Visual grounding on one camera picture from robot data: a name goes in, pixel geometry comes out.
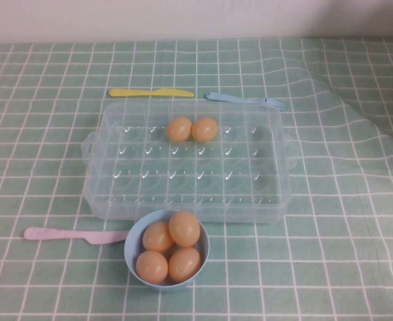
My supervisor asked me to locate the clear plastic egg box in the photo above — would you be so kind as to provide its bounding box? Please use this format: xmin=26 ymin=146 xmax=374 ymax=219
xmin=81 ymin=101 xmax=300 ymax=224

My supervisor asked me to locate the tan egg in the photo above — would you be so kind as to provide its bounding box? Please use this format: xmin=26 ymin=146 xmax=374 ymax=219
xmin=166 ymin=116 xmax=193 ymax=142
xmin=135 ymin=250 xmax=169 ymax=282
xmin=191 ymin=116 xmax=218 ymax=142
xmin=143 ymin=221 xmax=175 ymax=253
xmin=168 ymin=211 xmax=201 ymax=247
xmin=168 ymin=246 xmax=202 ymax=282

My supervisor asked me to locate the light blue bowl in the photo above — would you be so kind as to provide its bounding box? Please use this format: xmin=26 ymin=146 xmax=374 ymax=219
xmin=124 ymin=209 xmax=211 ymax=294

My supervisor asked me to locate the pink plastic knife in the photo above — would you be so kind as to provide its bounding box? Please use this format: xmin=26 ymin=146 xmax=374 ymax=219
xmin=23 ymin=227 xmax=130 ymax=245

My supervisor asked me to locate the green checkered tablecloth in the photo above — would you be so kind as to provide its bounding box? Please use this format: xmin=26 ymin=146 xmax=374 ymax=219
xmin=0 ymin=36 xmax=393 ymax=321

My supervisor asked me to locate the yellow plastic knife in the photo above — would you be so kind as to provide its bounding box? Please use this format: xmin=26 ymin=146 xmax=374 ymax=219
xmin=108 ymin=88 xmax=195 ymax=98

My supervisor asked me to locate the light blue plastic fork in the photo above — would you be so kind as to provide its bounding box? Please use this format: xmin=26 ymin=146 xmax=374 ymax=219
xmin=205 ymin=92 xmax=287 ymax=111

